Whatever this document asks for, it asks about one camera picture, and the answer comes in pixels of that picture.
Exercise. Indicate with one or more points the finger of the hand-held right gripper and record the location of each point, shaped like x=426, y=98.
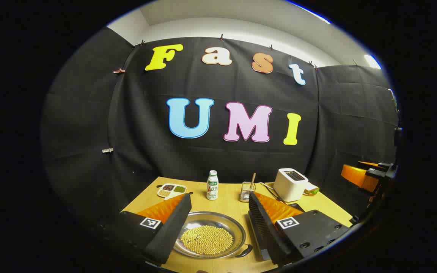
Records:
x=359, y=177
x=368, y=163

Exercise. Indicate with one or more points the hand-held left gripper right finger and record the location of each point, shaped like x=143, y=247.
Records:
x=264, y=231

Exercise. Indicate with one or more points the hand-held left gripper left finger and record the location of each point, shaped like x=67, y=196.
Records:
x=173, y=227

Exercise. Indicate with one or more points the pile of soybeans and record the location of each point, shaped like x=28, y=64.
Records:
x=207, y=239

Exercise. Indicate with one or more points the black induction cooktop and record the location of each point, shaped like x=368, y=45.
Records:
x=297, y=207

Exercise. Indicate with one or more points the stainless steel pot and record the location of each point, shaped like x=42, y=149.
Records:
x=218, y=218

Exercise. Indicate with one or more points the white divided bean plate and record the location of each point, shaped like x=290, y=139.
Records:
x=165, y=195

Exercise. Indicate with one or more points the small white and green object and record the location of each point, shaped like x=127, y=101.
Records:
x=311, y=189

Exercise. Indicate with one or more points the white toaster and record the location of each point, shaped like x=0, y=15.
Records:
x=288, y=187

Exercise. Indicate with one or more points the white green drink bottle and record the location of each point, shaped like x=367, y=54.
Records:
x=212, y=187

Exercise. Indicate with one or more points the black backdrop cloth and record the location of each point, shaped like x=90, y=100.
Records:
x=211, y=159

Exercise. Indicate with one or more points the white cloth clip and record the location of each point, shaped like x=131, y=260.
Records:
x=107, y=150

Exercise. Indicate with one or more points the red cloth clip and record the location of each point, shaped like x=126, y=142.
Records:
x=119, y=71

